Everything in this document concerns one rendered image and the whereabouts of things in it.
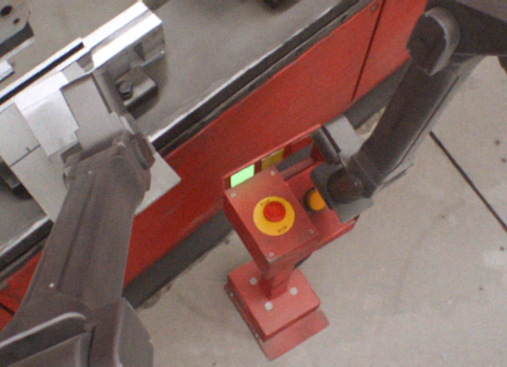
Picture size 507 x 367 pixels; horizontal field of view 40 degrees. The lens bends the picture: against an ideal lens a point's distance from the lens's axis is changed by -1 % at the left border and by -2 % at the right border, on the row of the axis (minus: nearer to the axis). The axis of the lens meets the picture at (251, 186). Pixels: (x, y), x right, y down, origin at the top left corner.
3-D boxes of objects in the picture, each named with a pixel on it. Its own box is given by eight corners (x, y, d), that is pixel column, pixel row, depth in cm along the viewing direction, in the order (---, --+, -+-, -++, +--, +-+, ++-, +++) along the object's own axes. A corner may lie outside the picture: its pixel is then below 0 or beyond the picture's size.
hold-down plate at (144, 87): (16, 197, 113) (10, 191, 110) (-3, 175, 115) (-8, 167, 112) (159, 92, 121) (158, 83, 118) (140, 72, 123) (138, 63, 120)
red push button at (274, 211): (270, 232, 123) (271, 225, 119) (258, 213, 124) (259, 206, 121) (289, 220, 124) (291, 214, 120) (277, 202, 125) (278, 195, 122)
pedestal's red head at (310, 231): (266, 281, 131) (271, 254, 115) (222, 212, 136) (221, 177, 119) (353, 228, 135) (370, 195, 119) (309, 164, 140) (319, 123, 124)
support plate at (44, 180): (82, 258, 98) (80, 256, 97) (-20, 131, 105) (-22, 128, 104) (181, 181, 103) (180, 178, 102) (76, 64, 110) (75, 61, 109)
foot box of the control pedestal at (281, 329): (270, 363, 190) (272, 356, 179) (223, 286, 198) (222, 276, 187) (330, 325, 194) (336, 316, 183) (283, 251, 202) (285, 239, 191)
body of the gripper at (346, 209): (341, 152, 117) (354, 143, 109) (372, 205, 116) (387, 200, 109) (308, 171, 115) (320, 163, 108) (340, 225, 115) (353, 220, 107)
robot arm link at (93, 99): (74, 205, 71) (149, 171, 70) (20, 103, 68) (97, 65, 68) (97, 181, 82) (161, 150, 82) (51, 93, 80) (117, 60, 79)
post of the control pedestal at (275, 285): (270, 300, 185) (284, 239, 134) (259, 283, 186) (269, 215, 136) (287, 289, 186) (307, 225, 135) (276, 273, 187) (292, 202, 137)
